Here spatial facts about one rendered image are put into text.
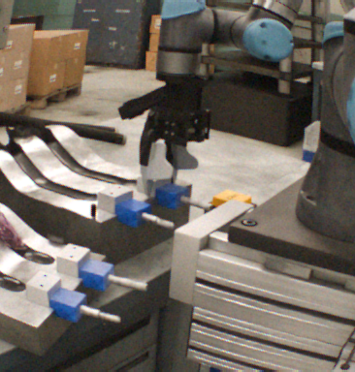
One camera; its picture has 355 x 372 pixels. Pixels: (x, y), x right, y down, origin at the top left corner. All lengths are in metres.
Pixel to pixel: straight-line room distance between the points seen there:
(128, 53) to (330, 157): 7.50
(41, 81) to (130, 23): 2.62
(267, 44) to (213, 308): 0.40
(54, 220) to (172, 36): 0.37
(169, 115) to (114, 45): 7.16
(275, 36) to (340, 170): 0.35
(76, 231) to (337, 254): 0.55
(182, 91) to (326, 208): 0.49
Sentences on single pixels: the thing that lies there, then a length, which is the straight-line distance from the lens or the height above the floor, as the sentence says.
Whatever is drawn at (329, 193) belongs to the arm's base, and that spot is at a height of 1.08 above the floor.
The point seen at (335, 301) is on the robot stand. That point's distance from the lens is 0.66.
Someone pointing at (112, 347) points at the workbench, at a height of 0.63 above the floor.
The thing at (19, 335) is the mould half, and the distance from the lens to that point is 0.79.
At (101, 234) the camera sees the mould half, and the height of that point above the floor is 0.87.
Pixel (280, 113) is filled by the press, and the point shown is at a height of 0.27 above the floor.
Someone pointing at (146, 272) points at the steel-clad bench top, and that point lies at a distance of 1.04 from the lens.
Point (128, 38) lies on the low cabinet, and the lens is 8.08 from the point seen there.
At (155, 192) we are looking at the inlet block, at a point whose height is 0.90.
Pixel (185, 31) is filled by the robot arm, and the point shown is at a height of 1.19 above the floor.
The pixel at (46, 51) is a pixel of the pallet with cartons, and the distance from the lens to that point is 5.67.
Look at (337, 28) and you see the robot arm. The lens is 0.61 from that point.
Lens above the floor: 1.27
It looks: 19 degrees down
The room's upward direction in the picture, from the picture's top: 5 degrees clockwise
